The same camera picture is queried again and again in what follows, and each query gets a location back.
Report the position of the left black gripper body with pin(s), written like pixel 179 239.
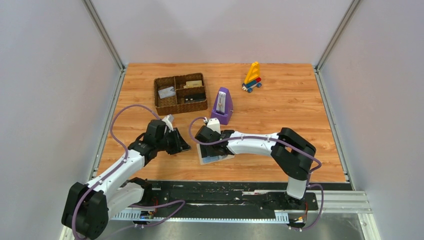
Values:
pixel 175 140

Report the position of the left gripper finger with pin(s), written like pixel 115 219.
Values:
pixel 172 149
pixel 180 144

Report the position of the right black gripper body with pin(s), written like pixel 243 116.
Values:
pixel 214 145

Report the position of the white card holder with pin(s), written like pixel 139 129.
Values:
pixel 203 159

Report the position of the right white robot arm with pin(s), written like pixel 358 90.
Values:
pixel 292 153

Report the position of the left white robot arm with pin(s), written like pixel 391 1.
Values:
pixel 89 206

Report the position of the grey card in basket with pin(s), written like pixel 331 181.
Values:
pixel 166 92

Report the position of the beige card in basket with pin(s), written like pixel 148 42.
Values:
pixel 194 83

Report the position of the purple metronome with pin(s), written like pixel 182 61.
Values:
pixel 223 106

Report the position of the brown wicker divided basket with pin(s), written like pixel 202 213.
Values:
pixel 175 104

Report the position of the colourful toy block car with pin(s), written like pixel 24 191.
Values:
pixel 252 79

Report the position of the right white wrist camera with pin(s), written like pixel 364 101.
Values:
pixel 214 124

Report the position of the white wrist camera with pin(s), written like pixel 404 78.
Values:
pixel 214 124
pixel 168 120

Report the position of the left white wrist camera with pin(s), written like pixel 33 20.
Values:
pixel 168 120

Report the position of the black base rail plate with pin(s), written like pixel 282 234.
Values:
pixel 224 200

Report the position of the left aluminium frame post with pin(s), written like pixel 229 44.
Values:
pixel 94 15

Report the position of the aluminium frame post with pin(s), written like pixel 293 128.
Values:
pixel 94 15
pixel 352 8

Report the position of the right aluminium frame post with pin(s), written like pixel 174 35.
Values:
pixel 352 8

